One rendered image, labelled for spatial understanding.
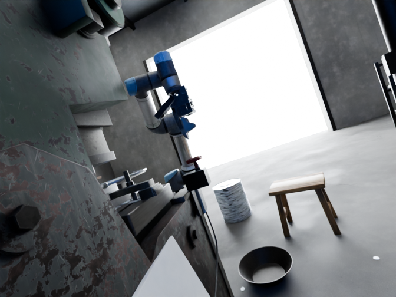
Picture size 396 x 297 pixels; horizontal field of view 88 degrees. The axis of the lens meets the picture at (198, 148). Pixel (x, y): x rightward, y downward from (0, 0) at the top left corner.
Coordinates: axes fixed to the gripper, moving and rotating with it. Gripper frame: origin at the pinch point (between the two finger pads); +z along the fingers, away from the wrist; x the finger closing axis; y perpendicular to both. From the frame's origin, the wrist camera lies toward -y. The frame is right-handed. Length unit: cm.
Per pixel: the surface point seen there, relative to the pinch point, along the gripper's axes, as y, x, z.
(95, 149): -25.5, -22.0, -6.0
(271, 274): 11, 27, 85
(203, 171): 2.7, -2.9, 15.5
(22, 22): -13, -44, -34
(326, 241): 46, 47, 85
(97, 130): -25.5, -17.3, -12.8
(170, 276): -5, -39, 32
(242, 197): 2, 106, 65
